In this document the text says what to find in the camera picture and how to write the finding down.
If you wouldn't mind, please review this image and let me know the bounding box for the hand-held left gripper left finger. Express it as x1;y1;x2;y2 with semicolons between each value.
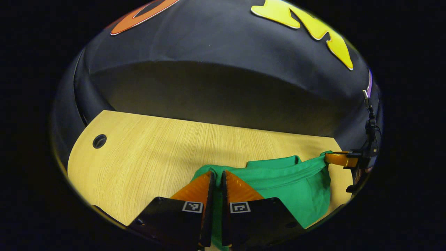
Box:
128;170;215;250

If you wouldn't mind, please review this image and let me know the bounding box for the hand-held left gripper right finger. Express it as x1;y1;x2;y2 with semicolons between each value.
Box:
221;170;307;249

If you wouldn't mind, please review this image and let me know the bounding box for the green T-shirt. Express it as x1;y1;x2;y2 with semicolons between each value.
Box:
191;151;332;251

